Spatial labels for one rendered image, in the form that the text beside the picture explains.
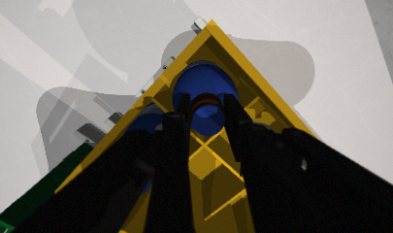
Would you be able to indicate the white bottle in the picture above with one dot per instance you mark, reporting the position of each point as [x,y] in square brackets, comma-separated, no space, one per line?
[304,164]

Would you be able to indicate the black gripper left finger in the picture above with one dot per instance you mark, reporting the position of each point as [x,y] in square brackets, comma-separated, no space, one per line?
[101,197]

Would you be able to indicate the yellow divided crate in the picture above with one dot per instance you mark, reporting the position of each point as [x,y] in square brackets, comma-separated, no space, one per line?
[211,160]

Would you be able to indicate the blue bottle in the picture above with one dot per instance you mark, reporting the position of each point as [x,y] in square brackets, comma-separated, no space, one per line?
[206,83]
[147,119]

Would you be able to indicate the green divided crate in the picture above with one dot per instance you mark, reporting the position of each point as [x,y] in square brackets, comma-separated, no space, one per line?
[39,193]

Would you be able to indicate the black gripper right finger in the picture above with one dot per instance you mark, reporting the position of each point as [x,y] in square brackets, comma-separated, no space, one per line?
[351,198]

